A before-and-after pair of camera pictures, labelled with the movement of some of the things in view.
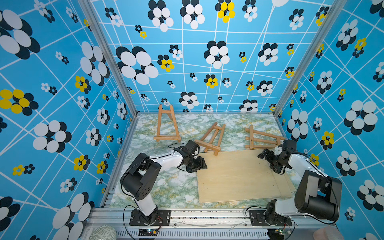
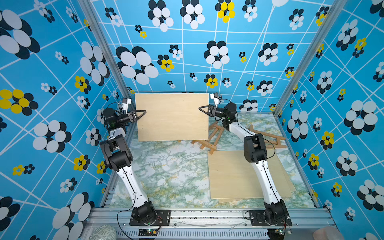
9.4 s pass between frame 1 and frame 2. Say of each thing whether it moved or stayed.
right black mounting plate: stayed
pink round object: stayed
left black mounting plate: stayed
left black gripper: moved
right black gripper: moved
